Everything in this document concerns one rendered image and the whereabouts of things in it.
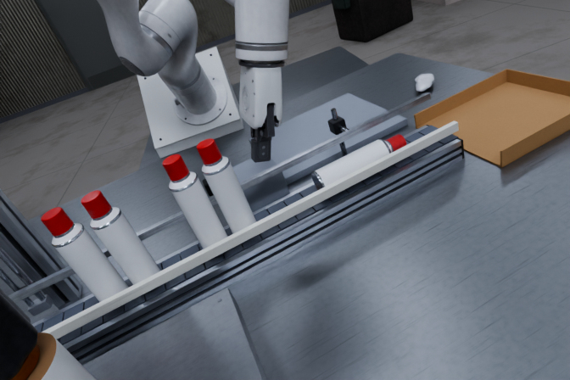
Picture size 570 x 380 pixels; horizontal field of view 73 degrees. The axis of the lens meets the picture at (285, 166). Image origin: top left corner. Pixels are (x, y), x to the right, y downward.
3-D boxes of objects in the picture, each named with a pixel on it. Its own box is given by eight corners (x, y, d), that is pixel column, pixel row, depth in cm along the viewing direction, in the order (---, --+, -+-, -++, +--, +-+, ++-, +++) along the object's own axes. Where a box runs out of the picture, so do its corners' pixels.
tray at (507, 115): (501, 168, 76) (501, 151, 74) (416, 128, 98) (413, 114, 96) (611, 107, 82) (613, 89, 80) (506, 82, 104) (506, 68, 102)
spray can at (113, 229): (137, 298, 69) (72, 211, 58) (136, 280, 73) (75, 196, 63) (164, 284, 70) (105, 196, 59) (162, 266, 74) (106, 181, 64)
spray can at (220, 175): (237, 245, 73) (193, 154, 62) (231, 231, 77) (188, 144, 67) (262, 232, 74) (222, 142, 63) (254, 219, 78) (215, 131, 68)
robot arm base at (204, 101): (178, 131, 130) (154, 108, 112) (170, 83, 136) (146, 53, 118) (232, 116, 129) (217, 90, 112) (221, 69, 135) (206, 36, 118)
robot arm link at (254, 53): (229, 39, 64) (229, 58, 65) (243, 45, 57) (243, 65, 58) (276, 39, 67) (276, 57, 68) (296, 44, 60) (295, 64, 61)
